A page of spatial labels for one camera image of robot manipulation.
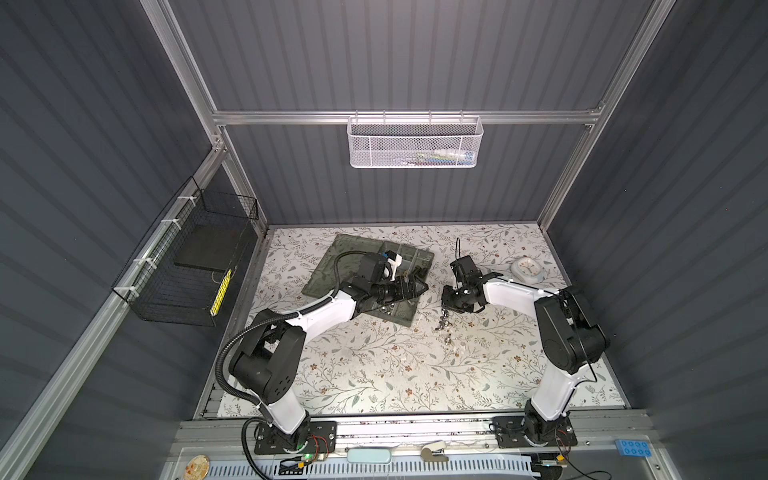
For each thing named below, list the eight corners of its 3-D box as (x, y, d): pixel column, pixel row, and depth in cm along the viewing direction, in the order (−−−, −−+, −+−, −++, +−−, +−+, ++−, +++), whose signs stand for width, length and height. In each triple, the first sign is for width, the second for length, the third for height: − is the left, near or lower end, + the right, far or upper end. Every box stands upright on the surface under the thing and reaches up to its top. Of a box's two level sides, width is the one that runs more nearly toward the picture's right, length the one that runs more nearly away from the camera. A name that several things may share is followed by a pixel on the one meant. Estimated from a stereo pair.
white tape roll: (515, 283, 105) (518, 278, 103) (509, 262, 111) (511, 257, 109) (544, 283, 105) (548, 278, 103) (536, 262, 111) (539, 257, 109)
